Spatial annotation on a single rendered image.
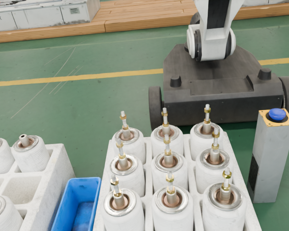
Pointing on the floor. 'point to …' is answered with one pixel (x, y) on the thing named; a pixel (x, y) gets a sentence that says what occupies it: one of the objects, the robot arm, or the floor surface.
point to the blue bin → (78, 205)
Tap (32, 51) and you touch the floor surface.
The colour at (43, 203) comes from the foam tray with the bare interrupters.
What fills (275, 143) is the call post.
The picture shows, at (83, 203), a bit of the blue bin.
